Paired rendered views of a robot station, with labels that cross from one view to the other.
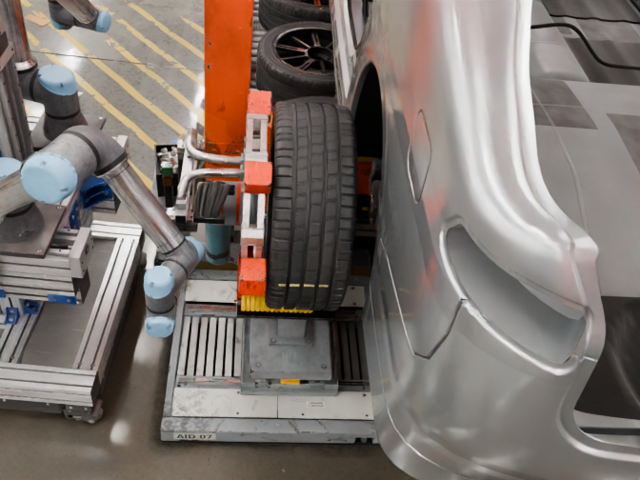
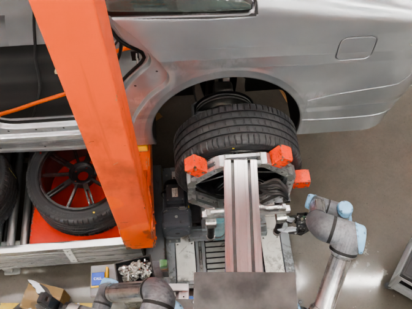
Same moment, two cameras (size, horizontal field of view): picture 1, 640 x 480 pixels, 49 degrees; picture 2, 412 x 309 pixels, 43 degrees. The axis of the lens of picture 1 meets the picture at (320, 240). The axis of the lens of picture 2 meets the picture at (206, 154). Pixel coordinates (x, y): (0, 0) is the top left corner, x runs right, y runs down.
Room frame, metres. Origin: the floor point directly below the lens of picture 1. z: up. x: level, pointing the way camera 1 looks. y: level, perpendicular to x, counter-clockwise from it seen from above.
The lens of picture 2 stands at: (1.77, 1.44, 3.29)
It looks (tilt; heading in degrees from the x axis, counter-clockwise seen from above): 60 degrees down; 274
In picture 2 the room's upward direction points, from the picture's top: straight up
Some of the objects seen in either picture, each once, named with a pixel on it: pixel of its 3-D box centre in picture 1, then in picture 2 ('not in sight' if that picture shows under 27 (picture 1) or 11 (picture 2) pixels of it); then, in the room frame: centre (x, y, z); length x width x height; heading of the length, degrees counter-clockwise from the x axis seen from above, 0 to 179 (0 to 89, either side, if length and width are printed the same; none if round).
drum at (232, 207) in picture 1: (230, 203); not in sight; (1.67, 0.30, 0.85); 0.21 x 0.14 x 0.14; 99
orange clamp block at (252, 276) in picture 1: (252, 276); (300, 179); (1.37, 0.18, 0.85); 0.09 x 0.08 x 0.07; 9
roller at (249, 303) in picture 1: (277, 303); not in sight; (1.58, 0.11, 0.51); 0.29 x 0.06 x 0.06; 99
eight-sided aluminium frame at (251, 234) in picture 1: (252, 204); (240, 184); (1.68, 0.23, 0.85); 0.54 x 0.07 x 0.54; 9
